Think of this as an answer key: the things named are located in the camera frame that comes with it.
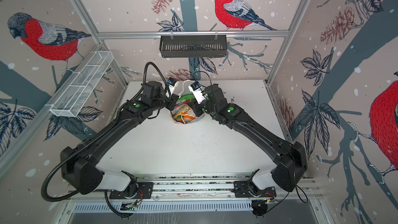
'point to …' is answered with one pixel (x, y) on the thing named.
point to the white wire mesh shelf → (79, 85)
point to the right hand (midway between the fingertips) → (191, 99)
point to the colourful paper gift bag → (182, 106)
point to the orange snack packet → (186, 116)
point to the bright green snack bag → (185, 97)
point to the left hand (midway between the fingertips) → (180, 93)
